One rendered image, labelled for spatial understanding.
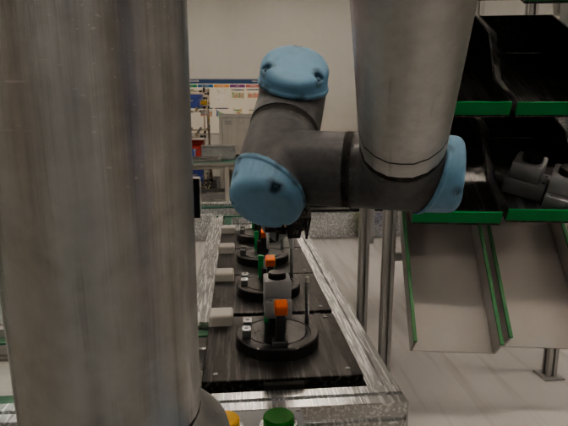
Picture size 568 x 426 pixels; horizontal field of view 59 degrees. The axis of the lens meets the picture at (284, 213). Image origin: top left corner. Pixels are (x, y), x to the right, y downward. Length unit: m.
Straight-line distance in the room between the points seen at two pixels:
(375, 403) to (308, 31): 10.92
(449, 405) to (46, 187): 0.85
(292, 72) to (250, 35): 10.91
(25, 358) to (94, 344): 0.03
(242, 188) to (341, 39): 11.09
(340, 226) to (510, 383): 1.16
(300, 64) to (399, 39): 0.25
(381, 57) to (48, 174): 0.21
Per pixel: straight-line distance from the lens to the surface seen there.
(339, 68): 11.45
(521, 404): 1.01
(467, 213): 0.80
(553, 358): 1.11
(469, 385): 1.04
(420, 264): 0.90
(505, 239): 0.99
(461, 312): 0.88
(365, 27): 0.32
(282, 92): 0.53
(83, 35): 0.19
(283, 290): 0.83
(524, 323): 0.92
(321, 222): 2.04
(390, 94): 0.35
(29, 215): 0.21
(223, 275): 1.18
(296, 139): 0.48
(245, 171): 0.47
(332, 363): 0.82
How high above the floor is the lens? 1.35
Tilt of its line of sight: 11 degrees down
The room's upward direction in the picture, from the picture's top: straight up
